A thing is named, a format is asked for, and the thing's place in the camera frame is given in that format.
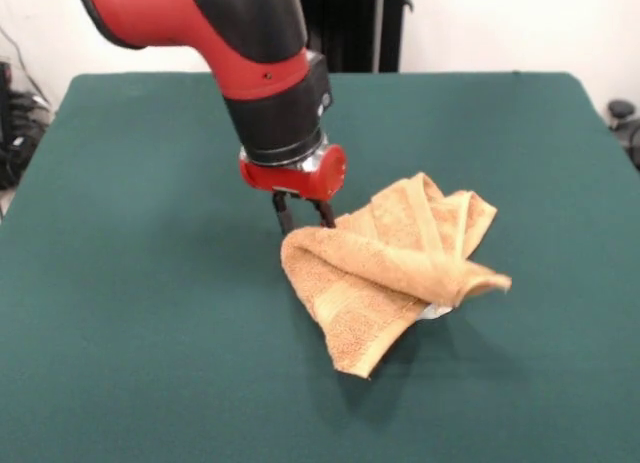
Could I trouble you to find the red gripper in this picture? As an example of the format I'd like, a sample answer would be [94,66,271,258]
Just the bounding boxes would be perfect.
[238,143,349,235]

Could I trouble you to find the orange terry towel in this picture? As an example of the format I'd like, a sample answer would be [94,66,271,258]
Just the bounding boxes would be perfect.
[279,171,514,382]

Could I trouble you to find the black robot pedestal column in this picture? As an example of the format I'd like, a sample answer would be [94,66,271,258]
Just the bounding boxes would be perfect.
[294,0,409,74]

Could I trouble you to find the dark green table cloth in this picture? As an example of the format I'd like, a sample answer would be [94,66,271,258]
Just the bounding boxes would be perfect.
[0,71,640,463]

